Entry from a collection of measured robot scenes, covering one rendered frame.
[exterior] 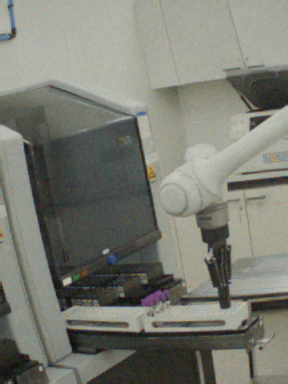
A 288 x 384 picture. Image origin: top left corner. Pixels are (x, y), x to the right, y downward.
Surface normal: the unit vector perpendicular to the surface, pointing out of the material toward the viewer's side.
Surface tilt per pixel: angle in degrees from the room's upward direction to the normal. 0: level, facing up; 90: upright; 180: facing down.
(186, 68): 90
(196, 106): 90
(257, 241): 90
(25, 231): 90
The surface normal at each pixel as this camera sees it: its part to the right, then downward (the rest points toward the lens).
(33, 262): 0.84, -0.09
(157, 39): -0.51, 0.21
